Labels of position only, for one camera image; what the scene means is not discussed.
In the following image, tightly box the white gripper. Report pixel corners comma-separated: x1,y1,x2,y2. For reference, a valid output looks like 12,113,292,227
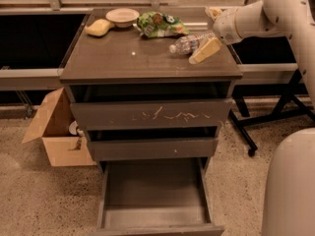
189,7,241,64

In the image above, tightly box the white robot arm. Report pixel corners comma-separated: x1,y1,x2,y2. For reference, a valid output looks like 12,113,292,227
189,0,315,236

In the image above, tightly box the yellow sponge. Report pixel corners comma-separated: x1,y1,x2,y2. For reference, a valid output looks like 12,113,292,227
85,19,114,37

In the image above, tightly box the grey open bottom drawer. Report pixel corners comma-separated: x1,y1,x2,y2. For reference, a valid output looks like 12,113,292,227
90,158,224,236

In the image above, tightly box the clear plastic water bottle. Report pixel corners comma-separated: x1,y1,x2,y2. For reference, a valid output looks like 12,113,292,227
169,30,215,55

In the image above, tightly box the grey drawer cabinet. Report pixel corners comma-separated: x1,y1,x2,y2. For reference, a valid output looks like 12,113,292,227
59,6,244,236

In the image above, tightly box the black stand with wheels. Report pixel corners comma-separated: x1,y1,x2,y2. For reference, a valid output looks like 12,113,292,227
228,70,315,157

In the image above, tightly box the metal window railing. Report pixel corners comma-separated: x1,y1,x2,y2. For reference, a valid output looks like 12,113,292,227
0,0,315,92

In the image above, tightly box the green chip bag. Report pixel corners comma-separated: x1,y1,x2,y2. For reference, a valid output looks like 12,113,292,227
137,11,189,38

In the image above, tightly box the white bowl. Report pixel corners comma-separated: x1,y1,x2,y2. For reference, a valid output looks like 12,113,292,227
106,8,140,29

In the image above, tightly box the grey top drawer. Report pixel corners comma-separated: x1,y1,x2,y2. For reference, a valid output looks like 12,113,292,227
71,99,232,131

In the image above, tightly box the open cardboard box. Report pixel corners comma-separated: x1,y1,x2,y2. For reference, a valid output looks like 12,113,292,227
23,88,95,166

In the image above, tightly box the grey middle drawer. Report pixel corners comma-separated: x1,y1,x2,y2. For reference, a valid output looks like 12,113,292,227
88,138,219,161

